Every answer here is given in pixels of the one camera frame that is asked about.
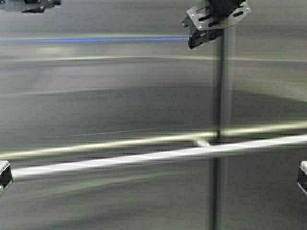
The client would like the elevator back handrail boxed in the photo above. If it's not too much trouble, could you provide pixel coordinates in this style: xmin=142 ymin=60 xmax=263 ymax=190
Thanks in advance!
xmin=12 ymin=134 xmax=307 ymax=183

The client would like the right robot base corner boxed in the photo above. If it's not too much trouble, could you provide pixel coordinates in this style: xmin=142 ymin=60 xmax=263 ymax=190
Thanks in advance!
xmin=297 ymin=161 xmax=307 ymax=194

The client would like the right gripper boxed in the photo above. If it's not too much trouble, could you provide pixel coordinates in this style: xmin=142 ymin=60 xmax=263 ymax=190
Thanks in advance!
xmin=182 ymin=0 xmax=251 ymax=49

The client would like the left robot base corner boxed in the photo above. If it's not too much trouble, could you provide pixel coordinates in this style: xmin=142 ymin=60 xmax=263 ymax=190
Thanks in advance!
xmin=0 ymin=161 xmax=13 ymax=194

